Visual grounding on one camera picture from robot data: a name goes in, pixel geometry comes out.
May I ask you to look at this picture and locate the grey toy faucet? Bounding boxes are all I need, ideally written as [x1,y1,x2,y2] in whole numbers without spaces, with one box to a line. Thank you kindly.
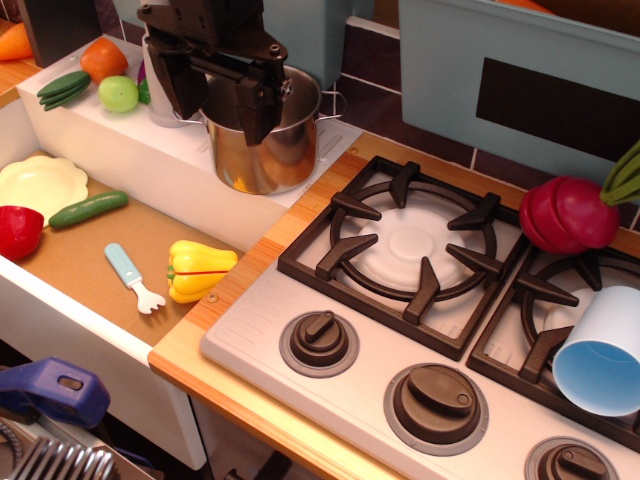
[142,33,190,128]

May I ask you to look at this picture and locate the white toy sink unit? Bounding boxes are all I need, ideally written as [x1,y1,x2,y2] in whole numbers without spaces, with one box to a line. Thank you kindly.
[0,33,364,471]

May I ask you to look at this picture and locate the black burner grate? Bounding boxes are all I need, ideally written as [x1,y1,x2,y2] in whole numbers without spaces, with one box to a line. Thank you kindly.
[467,247,639,422]
[277,156,527,360]

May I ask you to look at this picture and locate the light blue plastic cup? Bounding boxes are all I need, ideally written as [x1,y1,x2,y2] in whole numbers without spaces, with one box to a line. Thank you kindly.
[552,286,639,417]

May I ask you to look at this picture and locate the red toy radish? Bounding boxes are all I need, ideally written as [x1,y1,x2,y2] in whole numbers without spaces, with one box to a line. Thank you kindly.
[519,144,639,254]

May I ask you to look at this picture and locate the teal toy microwave cabinet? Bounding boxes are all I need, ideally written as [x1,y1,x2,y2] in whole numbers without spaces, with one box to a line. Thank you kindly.
[399,1,639,182]

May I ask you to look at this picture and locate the dark green toy leaves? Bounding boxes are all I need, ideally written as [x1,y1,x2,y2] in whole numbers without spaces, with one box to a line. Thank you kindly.
[37,71,91,111]

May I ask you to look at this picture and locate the grey toy stove top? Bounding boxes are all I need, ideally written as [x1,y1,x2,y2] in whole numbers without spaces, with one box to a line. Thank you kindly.
[199,154,640,480]

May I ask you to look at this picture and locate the orange toy vegetable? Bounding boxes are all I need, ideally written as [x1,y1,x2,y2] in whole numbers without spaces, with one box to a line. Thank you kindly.
[80,37,129,84]

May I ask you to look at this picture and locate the stainless steel pot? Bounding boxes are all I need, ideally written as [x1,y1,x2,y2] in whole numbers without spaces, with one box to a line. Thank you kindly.
[199,66,346,195]

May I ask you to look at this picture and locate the middle large stove knob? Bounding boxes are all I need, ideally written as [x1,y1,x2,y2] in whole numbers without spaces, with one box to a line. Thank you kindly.
[383,363,489,457]

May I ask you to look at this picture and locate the left small stove knob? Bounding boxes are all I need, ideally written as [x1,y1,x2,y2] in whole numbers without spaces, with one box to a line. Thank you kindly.
[279,310,360,379]

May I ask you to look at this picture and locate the right stove knob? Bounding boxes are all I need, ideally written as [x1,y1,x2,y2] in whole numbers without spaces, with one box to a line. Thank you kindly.
[524,437,619,480]

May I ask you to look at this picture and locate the green toy apple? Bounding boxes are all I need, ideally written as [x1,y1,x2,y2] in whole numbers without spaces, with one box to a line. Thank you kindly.
[98,76,139,113]

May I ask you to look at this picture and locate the red toy pepper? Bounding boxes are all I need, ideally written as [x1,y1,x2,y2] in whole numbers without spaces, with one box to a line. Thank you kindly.
[1,205,44,261]

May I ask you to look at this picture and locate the orange toy carrot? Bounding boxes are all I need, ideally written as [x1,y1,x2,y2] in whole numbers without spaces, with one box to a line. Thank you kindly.
[0,23,33,61]

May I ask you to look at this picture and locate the blue handled toy fork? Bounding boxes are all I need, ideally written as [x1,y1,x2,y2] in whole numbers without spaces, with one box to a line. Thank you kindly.
[104,243,166,315]

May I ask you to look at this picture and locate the yellow toy bell pepper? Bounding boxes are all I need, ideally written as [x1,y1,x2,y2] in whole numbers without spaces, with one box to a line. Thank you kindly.
[167,240,239,304]

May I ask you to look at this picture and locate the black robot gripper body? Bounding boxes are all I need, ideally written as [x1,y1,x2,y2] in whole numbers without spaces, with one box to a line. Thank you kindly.
[137,1,287,78]

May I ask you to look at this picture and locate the grey ribbed metal part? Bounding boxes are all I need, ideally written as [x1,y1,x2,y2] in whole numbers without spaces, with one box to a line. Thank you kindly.
[8,437,120,480]

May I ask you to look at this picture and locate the purple toy eggplant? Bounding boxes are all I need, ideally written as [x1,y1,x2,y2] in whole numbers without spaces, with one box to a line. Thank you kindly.
[137,62,151,105]

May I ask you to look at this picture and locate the right black burner grate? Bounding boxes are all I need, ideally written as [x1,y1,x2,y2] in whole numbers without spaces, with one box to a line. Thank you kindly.
[467,247,639,422]

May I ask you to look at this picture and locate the green toy cucumber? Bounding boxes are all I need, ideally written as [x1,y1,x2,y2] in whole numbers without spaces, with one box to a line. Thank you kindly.
[48,190,129,229]

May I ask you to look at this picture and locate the cream scalloped plate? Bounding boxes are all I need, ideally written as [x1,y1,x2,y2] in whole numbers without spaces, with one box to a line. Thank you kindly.
[1,155,88,227]

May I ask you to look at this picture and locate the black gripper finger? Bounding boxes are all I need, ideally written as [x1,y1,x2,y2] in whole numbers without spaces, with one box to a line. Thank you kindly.
[145,37,208,120]
[235,61,288,146]

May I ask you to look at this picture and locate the left black burner grate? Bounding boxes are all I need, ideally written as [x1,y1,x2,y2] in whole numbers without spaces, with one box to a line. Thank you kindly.
[277,156,527,360]

